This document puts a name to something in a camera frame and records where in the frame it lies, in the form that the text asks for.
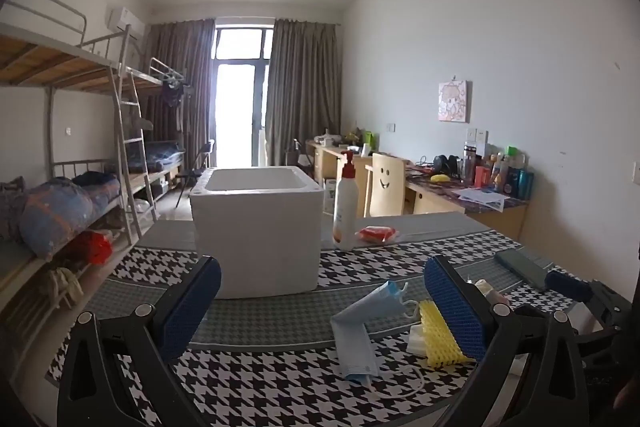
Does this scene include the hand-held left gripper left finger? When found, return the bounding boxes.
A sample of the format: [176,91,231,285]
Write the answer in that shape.
[56,255,222,427]

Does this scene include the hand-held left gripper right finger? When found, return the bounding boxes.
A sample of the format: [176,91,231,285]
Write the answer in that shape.
[423,255,590,427]

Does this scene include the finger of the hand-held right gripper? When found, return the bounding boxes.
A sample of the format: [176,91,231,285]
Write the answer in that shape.
[547,270,633,333]

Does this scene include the yellow foam fruit net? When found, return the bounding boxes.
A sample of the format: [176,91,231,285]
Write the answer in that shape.
[417,300,476,368]

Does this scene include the white foam box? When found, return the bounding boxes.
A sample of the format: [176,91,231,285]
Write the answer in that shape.
[189,166,325,300]

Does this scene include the blue face mask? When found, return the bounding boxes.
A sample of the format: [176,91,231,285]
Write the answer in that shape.
[330,281,426,400]

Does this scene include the small white tube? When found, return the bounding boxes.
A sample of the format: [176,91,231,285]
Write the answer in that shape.
[472,278,510,306]

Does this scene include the houndstooth table mat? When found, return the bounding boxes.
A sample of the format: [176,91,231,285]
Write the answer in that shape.
[45,212,591,427]

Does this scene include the wooden desk with patterned cover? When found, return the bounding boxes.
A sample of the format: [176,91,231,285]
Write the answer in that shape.
[402,167,531,253]

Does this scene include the red snack packet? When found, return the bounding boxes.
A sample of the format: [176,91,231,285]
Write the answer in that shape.
[355,225,401,244]

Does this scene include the white paper sheets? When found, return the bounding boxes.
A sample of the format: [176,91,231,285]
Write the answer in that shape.
[457,187,513,211]

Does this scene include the red plastic bag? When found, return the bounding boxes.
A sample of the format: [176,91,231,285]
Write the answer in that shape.
[75,229,113,265]

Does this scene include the pale yellow cloth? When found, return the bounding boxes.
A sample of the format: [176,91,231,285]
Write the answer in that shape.
[47,267,83,308]

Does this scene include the group of toiletry bottles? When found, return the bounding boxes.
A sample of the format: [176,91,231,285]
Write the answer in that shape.
[462,142,535,200]

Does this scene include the wooden smiley face chair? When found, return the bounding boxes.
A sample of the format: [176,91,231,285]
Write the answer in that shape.
[364,152,407,218]

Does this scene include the black folding chair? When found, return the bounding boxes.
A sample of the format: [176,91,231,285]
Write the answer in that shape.
[175,139,216,208]

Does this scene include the black headphones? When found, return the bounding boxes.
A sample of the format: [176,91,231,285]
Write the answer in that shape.
[432,154,461,178]

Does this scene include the white pump lotion bottle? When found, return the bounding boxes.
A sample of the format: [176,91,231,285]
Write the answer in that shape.
[332,150,361,252]

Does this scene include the dark blue bedding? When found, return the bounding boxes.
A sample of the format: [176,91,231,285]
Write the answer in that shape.
[127,141,186,172]

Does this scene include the blue orange rolled quilt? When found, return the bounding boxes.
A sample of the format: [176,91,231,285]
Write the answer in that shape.
[20,177,121,258]

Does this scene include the metal bunk ladder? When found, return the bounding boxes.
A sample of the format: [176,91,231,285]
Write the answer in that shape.
[112,69,156,245]

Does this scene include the grey crumpled clothes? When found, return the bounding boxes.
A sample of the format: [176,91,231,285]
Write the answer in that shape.
[0,177,26,243]

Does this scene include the glass balcony door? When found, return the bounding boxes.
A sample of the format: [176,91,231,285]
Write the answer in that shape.
[212,27,273,168]

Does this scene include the dark hanging clothes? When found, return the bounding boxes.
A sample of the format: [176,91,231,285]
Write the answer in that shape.
[160,79,193,108]

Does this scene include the small metal bunk bed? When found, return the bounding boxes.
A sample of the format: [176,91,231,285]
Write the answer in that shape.
[120,57,211,202]

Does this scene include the brown curtain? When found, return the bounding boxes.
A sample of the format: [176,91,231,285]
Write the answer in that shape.
[264,18,343,165]
[145,19,216,172]

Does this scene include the large metal bunk bed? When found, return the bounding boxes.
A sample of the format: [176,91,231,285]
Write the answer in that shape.
[0,0,156,358]

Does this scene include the white air conditioner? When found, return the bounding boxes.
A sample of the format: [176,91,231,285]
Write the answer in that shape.
[106,7,146,38]

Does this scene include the black wire cart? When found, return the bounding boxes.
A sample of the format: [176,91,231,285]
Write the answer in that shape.
[286,139,313,168]

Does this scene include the pink wall picture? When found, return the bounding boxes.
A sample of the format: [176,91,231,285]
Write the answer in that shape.
[438,80,472,124]

